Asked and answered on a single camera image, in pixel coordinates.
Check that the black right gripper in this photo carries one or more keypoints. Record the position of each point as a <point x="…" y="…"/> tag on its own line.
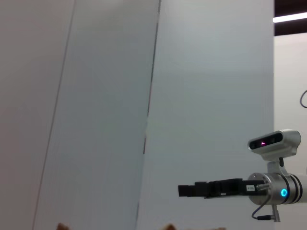
<point x="235" y="188"/>

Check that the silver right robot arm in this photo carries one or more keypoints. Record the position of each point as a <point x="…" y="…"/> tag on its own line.
<point x="292" y="191"/>

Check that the white ceiling light strip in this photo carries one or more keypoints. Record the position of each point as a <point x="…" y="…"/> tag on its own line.
<point x="290" y="17"/>

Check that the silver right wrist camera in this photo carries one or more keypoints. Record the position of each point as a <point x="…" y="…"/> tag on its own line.
<point x="275" y="143"/>

